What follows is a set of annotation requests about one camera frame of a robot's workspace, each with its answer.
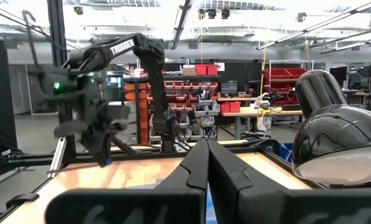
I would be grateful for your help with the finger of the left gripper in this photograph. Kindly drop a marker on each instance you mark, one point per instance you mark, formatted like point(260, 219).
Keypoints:
point(108, 143)
point(92, 146)

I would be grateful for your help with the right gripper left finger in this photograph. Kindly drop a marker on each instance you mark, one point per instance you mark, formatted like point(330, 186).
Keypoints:
point(173, 205)

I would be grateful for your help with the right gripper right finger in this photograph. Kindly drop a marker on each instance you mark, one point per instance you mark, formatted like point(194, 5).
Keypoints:
point(254, 205)

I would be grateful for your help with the blue plastic pencil box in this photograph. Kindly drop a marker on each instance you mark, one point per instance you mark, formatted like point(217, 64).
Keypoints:
point(211, 205)

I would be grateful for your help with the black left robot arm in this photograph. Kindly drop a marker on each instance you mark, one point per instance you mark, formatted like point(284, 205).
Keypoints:
point(154, 77)

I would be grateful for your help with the lit blue screen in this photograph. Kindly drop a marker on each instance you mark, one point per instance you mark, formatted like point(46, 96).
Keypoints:
point(114, 81)

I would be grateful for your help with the blue floor bin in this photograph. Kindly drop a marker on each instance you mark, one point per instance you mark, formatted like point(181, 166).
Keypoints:
point(285, 152)

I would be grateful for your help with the black table clamp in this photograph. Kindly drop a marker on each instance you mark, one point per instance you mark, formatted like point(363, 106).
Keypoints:
point(268, 143)
point(22, 199)

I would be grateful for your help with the wooden workbench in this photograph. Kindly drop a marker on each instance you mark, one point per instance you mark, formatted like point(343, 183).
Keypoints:
point(247, 112)

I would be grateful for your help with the red storage bin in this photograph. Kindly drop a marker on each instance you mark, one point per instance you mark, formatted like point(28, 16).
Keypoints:
point(235, 107)
point(201, 70)
point(212, 70)
point(225, 108)

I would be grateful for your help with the storage shelf with orange bins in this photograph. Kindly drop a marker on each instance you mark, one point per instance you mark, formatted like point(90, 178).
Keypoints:
point(204, 102)

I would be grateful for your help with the black desk lamp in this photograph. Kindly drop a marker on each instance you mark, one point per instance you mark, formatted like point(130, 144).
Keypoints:
point(335, 133)

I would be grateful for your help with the rack of red bins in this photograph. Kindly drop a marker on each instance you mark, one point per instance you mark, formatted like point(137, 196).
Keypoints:
point(285, 74)

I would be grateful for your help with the silver frame bracket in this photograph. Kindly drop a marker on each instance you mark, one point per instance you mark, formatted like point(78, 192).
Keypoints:
point(57, 157)

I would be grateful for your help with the black aluminium table frame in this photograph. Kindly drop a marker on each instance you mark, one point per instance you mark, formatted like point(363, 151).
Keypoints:
point(57, 46)

